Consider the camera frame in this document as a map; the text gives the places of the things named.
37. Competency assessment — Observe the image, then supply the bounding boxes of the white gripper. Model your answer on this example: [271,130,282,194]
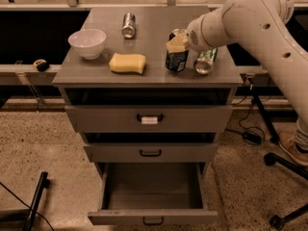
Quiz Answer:
[166,8,235,53]

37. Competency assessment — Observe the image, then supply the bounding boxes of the blue pepsi can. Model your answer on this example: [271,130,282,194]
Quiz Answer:
[166,29,189,72]

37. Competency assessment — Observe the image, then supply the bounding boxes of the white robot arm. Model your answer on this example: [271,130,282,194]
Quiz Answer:
[166,0,308,124]

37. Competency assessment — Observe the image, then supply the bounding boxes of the green can lying down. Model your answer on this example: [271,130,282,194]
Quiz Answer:
[193,48,218,75]

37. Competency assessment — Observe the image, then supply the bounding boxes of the silver can lying down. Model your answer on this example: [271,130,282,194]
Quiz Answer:
[121,13,136,39]

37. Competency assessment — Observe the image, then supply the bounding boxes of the grey drawer cabinet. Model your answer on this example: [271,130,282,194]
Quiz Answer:
[52,5,244,166]

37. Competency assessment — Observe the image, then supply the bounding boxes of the grey top drawer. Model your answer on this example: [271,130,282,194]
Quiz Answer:
[65,105,232,133]

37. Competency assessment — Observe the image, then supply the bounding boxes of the grey drawer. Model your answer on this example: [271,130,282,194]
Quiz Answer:
[65,105,232,133]
[89,163,218,226]
[84,143,218,163]

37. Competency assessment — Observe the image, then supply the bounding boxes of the grey middle drawer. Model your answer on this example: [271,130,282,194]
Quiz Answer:
[84,143,218,163]

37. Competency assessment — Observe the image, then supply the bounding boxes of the grey bottom drawer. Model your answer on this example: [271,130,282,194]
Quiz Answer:
[89,163,218,226]

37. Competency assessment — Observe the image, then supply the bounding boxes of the yellow sponge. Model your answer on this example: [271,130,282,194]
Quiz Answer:
[109,53,146,74]

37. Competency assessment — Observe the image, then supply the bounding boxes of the white bowl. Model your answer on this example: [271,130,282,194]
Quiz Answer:
[68,29,107,60]

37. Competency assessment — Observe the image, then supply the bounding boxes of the black yellow tape measure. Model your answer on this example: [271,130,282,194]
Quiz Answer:
[34,59,49,72]

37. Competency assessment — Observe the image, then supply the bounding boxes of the tan sneaker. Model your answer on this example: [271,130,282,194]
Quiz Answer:
[278,132,308,167]

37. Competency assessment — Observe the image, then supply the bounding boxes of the person leg beige trousers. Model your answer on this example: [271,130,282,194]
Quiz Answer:
[295,118,308,151]

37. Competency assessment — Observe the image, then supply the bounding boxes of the black stand leg left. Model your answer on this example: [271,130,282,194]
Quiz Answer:
[22,171,50,231]

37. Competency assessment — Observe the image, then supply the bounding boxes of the black chair base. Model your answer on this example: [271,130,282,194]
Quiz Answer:
[263,151,308,231]

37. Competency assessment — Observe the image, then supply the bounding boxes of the white label on handle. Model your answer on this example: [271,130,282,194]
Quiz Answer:
[141,116,159,125]

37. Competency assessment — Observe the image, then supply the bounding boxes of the black power adapter with cable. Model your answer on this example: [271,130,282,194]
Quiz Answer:
[224,77,280,146]

